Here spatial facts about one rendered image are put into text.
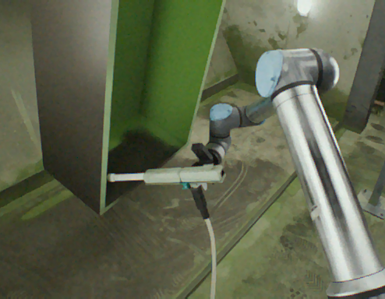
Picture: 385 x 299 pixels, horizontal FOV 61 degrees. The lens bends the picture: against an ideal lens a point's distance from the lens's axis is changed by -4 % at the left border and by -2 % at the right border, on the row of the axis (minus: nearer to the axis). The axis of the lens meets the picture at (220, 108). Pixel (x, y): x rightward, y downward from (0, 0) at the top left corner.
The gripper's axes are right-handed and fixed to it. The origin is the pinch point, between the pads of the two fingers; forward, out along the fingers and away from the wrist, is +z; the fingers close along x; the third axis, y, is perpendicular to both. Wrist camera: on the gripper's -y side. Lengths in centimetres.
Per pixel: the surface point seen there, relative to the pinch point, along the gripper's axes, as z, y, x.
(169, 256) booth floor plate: -17, 55, 36
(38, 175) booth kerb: -32, 13, 118
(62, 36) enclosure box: 9, -59, 21
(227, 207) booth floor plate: -59, 59, 19
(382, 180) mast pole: -95, 70, -69
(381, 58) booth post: -181, 20, -82
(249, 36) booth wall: -223, -8, 27
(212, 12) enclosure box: -45, -51, -7
